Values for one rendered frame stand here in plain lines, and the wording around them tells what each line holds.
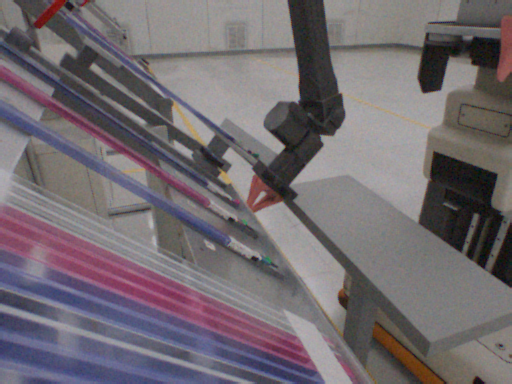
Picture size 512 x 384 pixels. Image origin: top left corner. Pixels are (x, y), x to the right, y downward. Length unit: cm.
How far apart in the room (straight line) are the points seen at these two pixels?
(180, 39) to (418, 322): 784
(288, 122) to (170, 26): 760
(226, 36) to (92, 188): 710
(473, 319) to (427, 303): 7
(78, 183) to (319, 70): 115
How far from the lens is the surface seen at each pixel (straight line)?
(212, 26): 838
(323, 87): 72
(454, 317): 76
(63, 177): 161
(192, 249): 41
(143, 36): 816
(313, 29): 71
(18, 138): 39
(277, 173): 71
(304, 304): 52
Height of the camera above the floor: 109
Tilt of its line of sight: 28 degrees down
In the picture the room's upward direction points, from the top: straight up
